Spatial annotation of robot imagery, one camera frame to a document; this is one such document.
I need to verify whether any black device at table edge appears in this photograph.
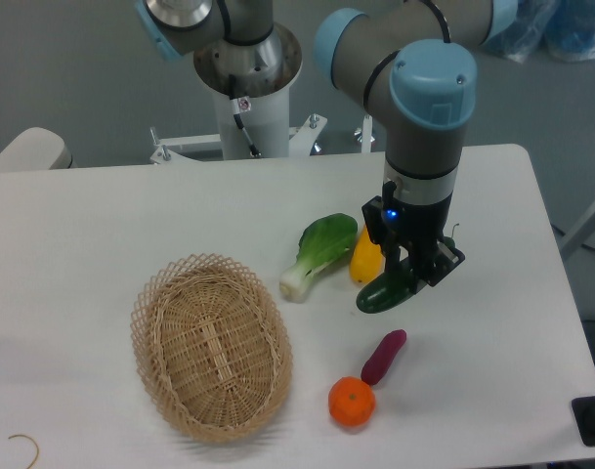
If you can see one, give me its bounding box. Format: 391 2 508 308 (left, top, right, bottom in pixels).
572 396 595 447

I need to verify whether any green bok choy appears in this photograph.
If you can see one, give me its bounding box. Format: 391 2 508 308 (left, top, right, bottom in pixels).
279 213 358 302

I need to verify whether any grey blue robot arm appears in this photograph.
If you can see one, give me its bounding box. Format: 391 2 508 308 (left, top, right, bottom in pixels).
135 1 518 291

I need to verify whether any woven wicker basket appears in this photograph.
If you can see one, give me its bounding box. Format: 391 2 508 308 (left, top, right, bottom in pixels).
131 253 292 444

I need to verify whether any dark green cucumber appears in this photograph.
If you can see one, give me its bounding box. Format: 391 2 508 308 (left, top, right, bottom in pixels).
355 235 458 315

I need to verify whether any tan rubber band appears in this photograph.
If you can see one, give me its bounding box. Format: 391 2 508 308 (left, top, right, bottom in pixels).
7 433 41 468

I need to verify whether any yellow squash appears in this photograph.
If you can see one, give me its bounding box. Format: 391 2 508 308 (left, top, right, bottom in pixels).
349 226 384 284

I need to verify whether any blue plastic bag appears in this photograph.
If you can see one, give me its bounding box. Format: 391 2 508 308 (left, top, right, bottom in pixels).
484 0 595 64

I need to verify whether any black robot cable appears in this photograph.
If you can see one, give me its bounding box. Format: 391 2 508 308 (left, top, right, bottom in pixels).
228 73 262 159

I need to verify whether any orange tangerine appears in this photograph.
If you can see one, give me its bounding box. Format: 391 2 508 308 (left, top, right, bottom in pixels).
327 376 376 428

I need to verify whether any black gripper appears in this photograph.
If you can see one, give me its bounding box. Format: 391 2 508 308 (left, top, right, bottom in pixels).
361 181 465 293

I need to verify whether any purple sweet potato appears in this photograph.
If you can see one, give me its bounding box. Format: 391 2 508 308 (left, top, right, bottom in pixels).
361 329 407 386

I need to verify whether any beige chair back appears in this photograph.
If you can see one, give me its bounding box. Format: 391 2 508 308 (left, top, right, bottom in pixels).
0 127 76 173

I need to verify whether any white frame at right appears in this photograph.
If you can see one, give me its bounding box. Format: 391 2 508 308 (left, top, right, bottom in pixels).
558 199 595 260

